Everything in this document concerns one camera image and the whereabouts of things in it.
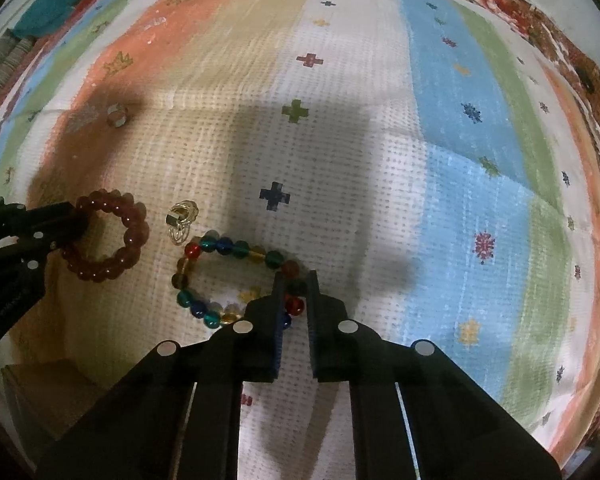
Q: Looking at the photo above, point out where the small clear ring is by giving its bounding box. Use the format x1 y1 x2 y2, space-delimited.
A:
105 104 130 129

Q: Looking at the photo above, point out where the striped colourful mat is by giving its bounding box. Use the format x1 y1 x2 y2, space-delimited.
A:
0 0 600 480

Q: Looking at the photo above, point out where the rectangular metal tin box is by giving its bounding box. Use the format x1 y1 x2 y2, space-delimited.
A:
0 357 103 463

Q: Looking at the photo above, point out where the multicolour glass bead bracelet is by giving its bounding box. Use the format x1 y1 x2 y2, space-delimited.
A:
171 230 309 331

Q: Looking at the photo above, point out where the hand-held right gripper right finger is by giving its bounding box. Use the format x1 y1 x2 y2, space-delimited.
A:
305 270 563 480

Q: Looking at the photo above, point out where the grey quilted cushion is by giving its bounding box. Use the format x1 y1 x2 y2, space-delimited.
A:
0 34 35 113

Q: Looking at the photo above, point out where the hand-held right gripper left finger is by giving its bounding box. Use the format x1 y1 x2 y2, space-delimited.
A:
39 272 287 480

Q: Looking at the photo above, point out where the dark red bead bracelet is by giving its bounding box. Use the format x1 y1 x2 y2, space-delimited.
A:
60 188 150 284

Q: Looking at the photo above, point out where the gold clear earring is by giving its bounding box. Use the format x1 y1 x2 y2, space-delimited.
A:
165 200 201 247

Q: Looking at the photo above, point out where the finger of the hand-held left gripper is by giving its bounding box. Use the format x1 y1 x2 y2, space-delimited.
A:
0 197 89 251

